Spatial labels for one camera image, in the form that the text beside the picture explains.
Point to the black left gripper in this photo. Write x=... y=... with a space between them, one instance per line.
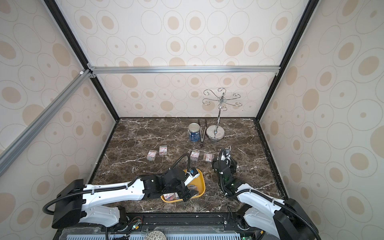
x=184 y=194

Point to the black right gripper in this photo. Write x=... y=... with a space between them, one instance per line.
x=222 y=165

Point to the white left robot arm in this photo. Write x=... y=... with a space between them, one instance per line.
x=80 y=203

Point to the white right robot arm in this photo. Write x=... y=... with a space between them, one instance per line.
x=285 y=220

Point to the yellow plastic storage tray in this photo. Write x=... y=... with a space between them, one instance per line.
x=197 y=184

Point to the chrome hook stand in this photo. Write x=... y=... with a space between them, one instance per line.
x=215 y=132

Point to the metal tongs black tips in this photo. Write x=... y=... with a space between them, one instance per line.
x=203 y=127

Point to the blue labelled tin can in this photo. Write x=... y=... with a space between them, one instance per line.
x=194 y=132

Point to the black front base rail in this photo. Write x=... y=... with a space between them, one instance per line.
x=175 y=226

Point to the aluminium horizontal frame bar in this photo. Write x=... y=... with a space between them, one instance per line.
x=186 y=69

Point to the aluminium diagonal frame bar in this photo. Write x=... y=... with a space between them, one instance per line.
x=26 y=137

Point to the black corner frame post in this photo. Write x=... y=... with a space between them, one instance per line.
x=308 y=12

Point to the black left corner post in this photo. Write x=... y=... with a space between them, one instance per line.
x=74 y=44

